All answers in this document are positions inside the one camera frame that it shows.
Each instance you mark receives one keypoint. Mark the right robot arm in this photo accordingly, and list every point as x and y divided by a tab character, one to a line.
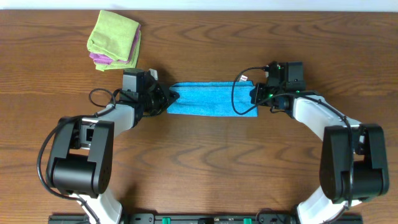
353	164

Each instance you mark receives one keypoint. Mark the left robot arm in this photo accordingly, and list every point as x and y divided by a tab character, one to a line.
75	160

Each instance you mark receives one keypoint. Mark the purple folded cloth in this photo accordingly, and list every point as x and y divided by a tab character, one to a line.
94	55

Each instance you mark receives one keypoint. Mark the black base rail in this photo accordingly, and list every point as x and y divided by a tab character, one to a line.
148	218

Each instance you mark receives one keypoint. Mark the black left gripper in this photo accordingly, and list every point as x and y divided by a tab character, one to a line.
160	97

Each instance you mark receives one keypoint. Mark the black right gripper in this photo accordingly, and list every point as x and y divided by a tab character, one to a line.
257	94

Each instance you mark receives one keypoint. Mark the green folded cloth top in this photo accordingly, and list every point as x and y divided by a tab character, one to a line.
113	35

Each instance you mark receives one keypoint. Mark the blue microfiber cloth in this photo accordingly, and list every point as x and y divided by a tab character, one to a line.
220	99

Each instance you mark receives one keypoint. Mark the green folded cloth bottom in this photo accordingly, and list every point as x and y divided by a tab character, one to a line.
102	64

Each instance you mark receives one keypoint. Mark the green folded cloth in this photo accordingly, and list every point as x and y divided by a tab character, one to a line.
113	35
102	64

